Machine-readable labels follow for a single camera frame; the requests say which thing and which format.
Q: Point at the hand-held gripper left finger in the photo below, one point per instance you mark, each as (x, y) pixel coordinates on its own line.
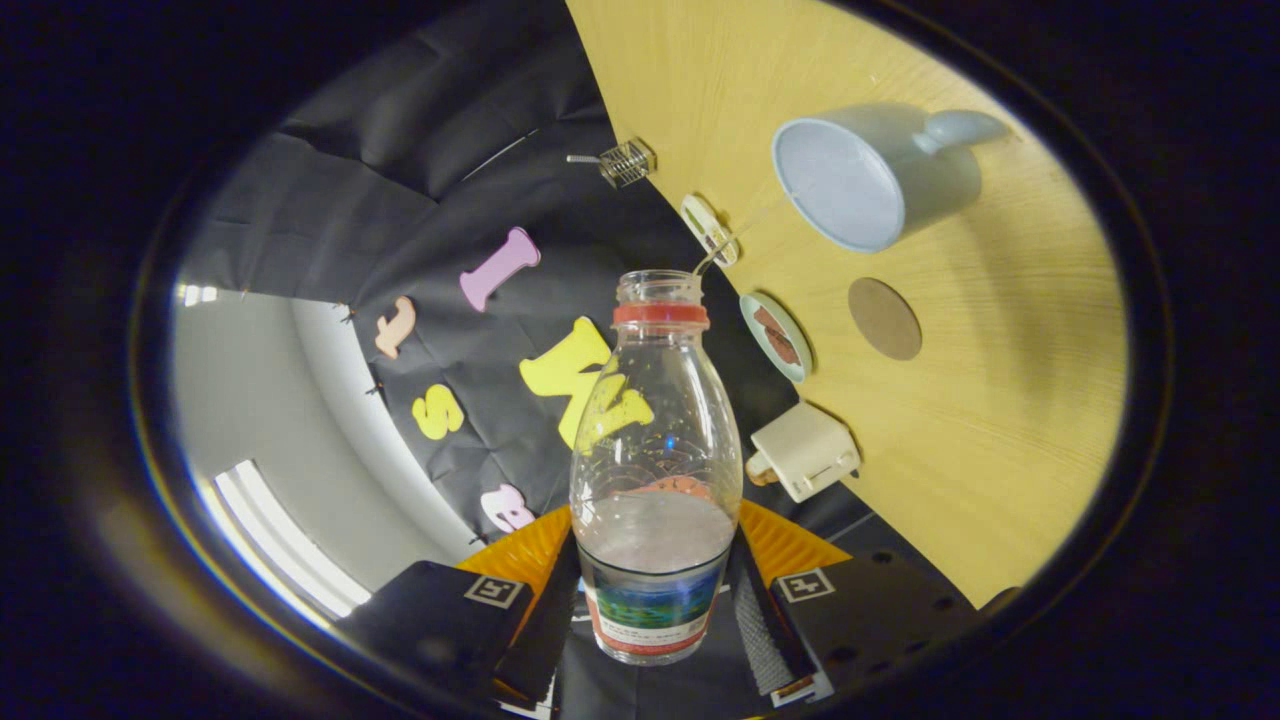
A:
(440, 620)

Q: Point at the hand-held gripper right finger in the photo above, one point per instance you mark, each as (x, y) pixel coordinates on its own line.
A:
(870, 610)

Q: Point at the clear plastic juice bottle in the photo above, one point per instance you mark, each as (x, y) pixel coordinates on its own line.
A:
(655, 440)

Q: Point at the round brown coaster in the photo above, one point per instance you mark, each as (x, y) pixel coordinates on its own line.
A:
(885, 319)

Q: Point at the pale blue cup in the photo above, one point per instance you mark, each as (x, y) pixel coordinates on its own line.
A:
(850, 185)

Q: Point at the large ceiling light panel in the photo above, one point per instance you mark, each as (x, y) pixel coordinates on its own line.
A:
(285, 545)

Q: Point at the white toaster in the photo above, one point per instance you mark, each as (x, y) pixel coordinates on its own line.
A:
(805, 450)

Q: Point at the toast bread slice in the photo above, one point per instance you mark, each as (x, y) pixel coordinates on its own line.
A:
(760, 470)

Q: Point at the wooden table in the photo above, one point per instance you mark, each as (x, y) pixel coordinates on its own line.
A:
(980, 450)

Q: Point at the brown meat slice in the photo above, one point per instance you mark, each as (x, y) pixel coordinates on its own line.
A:
(785, 347)
(767, 320)

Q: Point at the pale green plate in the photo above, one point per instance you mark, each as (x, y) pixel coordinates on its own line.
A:
(758, 338)

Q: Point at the small ceiling light panel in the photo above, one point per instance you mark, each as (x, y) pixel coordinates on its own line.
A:
(199, 295)

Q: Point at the white divided dish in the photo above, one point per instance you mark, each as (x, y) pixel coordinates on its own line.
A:
(700, 220)

